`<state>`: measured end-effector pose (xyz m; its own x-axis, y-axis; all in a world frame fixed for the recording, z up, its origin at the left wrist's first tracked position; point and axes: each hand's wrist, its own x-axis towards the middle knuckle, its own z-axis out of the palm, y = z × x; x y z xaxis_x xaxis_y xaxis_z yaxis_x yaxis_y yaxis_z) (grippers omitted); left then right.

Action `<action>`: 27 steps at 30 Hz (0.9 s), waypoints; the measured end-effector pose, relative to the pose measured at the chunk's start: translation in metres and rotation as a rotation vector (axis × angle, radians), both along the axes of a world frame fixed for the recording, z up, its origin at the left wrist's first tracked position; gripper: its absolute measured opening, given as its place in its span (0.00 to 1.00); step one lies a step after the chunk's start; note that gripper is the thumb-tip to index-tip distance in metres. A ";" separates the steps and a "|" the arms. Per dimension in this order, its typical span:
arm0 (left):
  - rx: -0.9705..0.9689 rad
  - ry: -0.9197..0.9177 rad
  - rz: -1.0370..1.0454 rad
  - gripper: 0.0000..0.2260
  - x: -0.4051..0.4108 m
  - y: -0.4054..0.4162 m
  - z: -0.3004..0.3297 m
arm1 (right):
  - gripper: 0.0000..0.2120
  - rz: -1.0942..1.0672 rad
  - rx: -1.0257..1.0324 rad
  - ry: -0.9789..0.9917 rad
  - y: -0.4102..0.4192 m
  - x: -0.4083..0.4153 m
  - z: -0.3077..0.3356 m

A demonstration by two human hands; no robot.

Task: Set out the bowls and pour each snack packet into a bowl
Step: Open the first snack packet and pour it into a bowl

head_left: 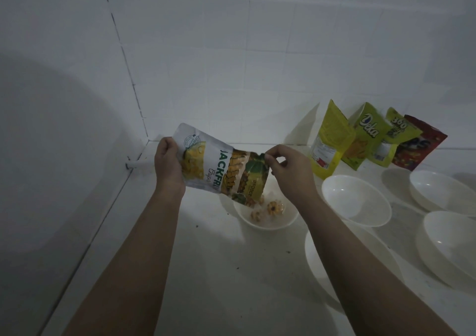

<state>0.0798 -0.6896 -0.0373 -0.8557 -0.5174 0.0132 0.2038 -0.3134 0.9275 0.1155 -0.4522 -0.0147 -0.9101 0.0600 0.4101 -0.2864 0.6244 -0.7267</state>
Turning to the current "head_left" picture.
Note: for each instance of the small white bowl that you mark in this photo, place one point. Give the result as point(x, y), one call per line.
point(271, 224)
point(353, 198)
point(442, 190)

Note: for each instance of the person's left hand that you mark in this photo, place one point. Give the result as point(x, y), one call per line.
point(169, 172)

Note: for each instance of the person's right forearm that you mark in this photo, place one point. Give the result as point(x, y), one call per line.
point(364, 280)

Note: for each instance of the person's left forearm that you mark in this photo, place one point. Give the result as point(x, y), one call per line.
point(134, 272)

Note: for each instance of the small yellow-green snack bag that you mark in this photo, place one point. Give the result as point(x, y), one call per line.
point(399, 127)

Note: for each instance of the person's right hand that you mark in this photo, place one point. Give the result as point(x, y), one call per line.
point(293, 179)

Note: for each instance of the large white bowl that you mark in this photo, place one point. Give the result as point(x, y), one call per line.
point(388, 252)
point(450, 246)

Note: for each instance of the tall green snack bag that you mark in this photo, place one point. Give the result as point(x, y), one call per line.
point(366, 138)

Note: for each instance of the jackfruit chips bag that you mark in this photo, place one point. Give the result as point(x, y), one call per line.
point(215, 164)

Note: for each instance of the yellow snack bag red label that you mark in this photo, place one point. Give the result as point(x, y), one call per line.
point(331, 142)

